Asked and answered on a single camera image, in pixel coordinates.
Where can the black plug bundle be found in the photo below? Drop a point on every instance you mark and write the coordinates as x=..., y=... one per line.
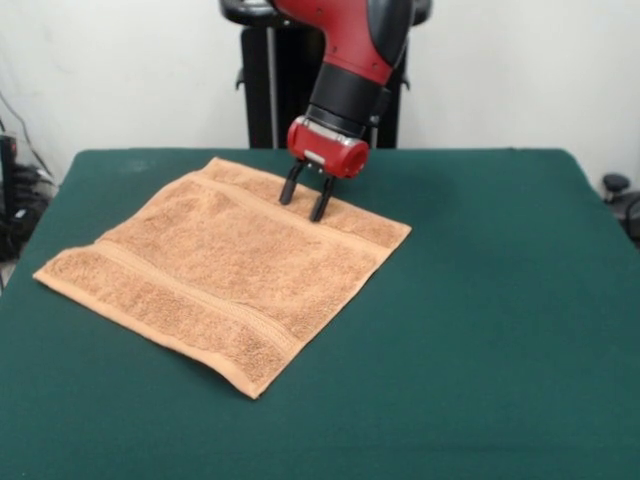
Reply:
x=32, y=182

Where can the dark green table cloth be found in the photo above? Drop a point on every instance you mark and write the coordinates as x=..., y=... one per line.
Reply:
x=475, y=310

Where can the tan terry cloth towel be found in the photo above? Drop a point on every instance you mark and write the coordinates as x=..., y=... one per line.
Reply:
x=230, y=270

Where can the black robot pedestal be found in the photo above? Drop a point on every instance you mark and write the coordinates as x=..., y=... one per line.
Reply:
x=280, y=90

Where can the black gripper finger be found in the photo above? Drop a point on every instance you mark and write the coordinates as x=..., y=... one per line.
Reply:
x=321, y=202
x=289, y=185

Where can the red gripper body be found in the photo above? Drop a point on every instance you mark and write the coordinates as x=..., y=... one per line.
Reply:
x=327, y=152

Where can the black upright device, red light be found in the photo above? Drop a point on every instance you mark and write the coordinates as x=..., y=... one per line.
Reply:
x=8, y=200

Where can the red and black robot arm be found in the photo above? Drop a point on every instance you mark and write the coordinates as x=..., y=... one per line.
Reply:
x=360, y=50

